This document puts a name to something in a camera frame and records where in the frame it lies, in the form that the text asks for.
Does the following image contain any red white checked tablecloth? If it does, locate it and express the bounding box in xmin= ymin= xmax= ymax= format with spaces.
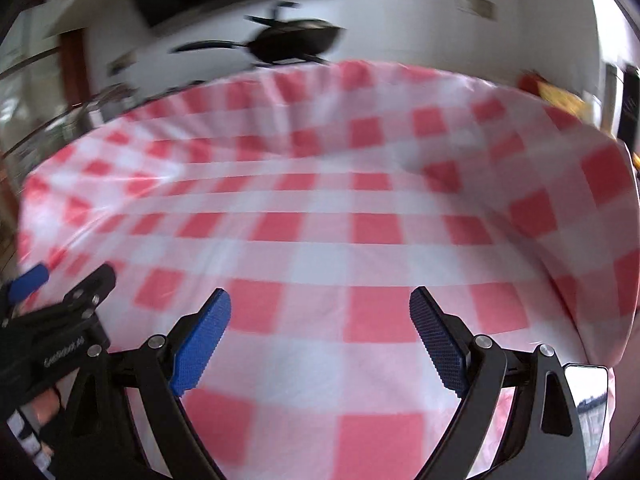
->
xmin=17 ymin=59 xmax=640 ymax=480

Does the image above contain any yellow flat object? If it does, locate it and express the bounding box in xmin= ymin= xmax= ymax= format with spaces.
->
xmin=540 ymin=82 xmax=593 ymax=121

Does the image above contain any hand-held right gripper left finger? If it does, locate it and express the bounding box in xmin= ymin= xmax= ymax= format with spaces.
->
xmin=65 ymin=287 xmax=232 ymax=480

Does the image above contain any black wok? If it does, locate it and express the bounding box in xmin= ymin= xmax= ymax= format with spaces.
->
xmin=170 ymin=2 xmax=348 ymax=67

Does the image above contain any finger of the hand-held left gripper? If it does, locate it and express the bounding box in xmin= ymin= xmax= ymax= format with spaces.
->
xmin=64 ymin=263 xmax=118 ymax=314
xmin=6 ymin=264 xmax=51 ymax=306

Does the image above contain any brown wooden door frame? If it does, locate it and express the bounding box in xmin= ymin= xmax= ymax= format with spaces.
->
xmin=60 ymin=27 xmax=93 ymax=106

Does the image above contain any beige wall switch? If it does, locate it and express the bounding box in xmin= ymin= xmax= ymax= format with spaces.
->
xmin=456 ymin=0 xmax=498 ymax=20

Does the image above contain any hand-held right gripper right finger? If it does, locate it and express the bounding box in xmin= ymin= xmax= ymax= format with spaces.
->
xmin=409 ymin=286 xmax=586 ymax=480

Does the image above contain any red round object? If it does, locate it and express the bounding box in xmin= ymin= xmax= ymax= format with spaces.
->
xmin=516 ymin=71 xmax=548 ymax=95

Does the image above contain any black wok lid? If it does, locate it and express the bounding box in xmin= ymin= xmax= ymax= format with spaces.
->
xmin=244 ymin=2 xmax=336 ymax=36

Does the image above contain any wall socket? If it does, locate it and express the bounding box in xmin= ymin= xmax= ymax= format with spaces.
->
xmin=107 ymin=52 xmax=136 ymax=76

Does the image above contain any person's left hand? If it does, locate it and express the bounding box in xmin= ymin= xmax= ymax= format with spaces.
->
xmin=27 ymin=387 xmax=66 ymax=426

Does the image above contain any reflective dark panel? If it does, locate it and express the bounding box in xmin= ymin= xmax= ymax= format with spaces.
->
xmin=564 ymin=364 xmax=612 ymax=468

